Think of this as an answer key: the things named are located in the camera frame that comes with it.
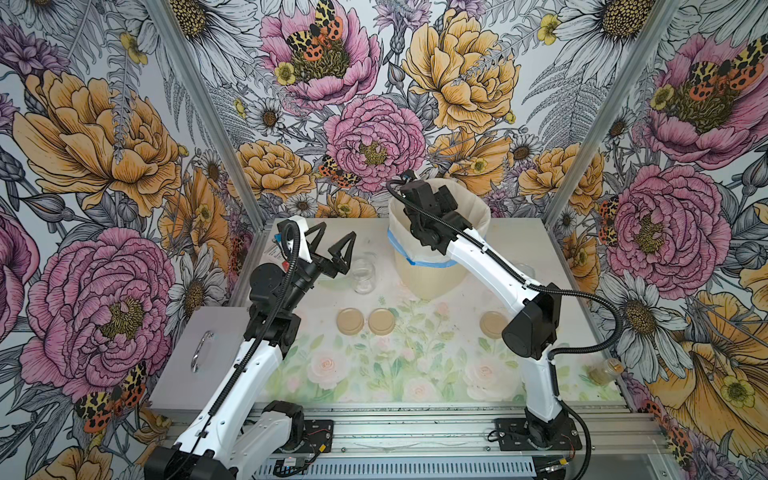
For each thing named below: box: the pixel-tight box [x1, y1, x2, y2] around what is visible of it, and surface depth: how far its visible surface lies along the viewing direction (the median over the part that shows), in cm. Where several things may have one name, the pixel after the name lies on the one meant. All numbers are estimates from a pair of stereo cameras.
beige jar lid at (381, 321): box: [367, 307, 395, 336], surface depth 96 cm
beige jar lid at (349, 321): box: [336, 307, 365, 335], surface depth 96 cm
